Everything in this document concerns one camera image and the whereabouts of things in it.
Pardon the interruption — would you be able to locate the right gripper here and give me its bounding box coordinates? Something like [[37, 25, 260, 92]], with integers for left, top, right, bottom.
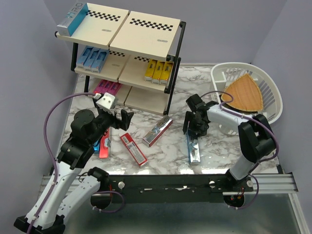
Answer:
[[182, 110, 208, 137]]

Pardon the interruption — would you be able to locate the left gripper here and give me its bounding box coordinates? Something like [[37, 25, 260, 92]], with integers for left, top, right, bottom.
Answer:
[[89, 108, 135, 145]]

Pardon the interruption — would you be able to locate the silver blue R&O box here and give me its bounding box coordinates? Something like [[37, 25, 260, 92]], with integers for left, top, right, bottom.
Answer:
[[186, 134, 201, 164]]

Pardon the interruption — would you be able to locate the pink toothpaste box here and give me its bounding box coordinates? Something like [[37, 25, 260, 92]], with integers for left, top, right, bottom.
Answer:
[[103, 81, 114, 93], [108, 82, 122, 96], [93, 80, 107, 94]]

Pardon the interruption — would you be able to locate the blue metallic toothpaste box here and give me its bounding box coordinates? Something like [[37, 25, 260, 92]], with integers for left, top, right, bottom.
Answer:
[[94, 144, 99, 155]]

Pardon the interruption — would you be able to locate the yellow toothpaste box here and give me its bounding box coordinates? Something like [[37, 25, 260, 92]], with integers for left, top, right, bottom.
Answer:
[[144, 59, 157, 81], [159, 61, 174, 85], [152, 61, 165, 84]]

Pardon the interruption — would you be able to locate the light blue toothpaste box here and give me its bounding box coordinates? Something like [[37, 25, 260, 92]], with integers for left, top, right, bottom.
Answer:
[[83, 47, 100, 71], [91, 49, 110, 73], [76, 46, 93, 68]]

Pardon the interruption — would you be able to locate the pink toothpaste box back side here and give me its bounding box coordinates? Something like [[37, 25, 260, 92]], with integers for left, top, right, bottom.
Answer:
[[108, 82, 122, 96]]

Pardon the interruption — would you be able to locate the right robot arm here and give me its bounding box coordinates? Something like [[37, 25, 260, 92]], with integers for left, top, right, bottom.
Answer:
[[182, 94, 279, 191]]

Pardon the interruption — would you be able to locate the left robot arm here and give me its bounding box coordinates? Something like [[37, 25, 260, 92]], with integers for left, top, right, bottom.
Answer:
[[14, 109, 134, 234]]

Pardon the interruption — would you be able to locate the beige three-tier shelf rack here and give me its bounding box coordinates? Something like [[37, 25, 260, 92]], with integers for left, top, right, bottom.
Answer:
[[55, 3, 186, 115]]

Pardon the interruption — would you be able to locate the silver red R&O box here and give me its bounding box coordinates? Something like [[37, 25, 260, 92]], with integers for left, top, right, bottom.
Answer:
[[142, 115, 173, 147]]

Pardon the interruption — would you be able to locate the red R&O toothpaste box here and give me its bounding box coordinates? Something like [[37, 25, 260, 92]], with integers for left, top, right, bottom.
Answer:
[[99, 128, 111, 159]]

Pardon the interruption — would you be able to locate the red toothpaste box barcode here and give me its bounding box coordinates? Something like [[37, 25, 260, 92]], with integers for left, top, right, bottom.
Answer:
[[120, 133, 148, 167]]

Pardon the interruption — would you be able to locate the white plastic dish basket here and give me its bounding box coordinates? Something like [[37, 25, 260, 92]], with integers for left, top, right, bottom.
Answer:
[[211, 62, 283, 125]]

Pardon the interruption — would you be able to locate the woven wicker fan tray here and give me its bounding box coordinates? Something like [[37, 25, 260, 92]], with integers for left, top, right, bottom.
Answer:
[[220, 74, 263, 112]]

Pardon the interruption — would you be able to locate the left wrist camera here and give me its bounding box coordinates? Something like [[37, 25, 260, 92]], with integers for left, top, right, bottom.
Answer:
[[93, 92, 118, 114]]

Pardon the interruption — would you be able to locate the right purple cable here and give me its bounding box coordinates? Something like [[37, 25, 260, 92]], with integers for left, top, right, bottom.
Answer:
[[201, 90, 280, 210]]

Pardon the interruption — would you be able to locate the purple cable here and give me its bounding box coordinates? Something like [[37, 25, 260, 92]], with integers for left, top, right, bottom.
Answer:
[[25, 92, 125, 234], [201, 90, 280, 210]]

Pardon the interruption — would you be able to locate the black mounting rail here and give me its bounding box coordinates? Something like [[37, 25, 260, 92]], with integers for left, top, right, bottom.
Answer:
[[99, 174, 254, 203]]

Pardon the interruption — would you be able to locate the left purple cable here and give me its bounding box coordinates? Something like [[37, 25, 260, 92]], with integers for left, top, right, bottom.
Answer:
[[25, 92, 125, 234]]

